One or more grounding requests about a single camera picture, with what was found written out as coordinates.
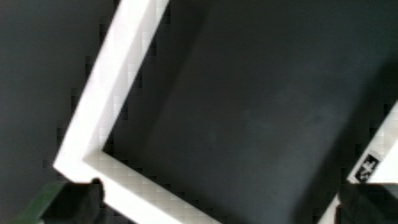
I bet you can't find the white square table top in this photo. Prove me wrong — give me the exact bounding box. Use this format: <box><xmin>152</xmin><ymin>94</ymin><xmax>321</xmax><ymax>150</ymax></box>
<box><xmin>317</xmin><ymin>101</ymin><xmax>398</xmax><ymax>224</ymax></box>

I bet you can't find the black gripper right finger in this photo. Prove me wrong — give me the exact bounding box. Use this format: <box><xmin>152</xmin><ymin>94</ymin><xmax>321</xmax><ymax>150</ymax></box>
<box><xmin>335</xmin><ymin>184</ymin><xmax>398</xmax><ymax>224</ymax></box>

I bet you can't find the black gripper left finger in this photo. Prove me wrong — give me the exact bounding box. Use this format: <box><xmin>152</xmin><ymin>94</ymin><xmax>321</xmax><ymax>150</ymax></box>
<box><xmin>11</xmin><ymin>177</ymin><xmax>109</xmax><ymax>224</ymax></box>

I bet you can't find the white U-shaped obstacle fence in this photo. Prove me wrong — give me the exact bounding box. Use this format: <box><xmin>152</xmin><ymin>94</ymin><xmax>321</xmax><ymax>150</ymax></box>
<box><xmin>54</xmin><ymin>0</ymin><xmax>221</xmax><ymax>224</ymax></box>

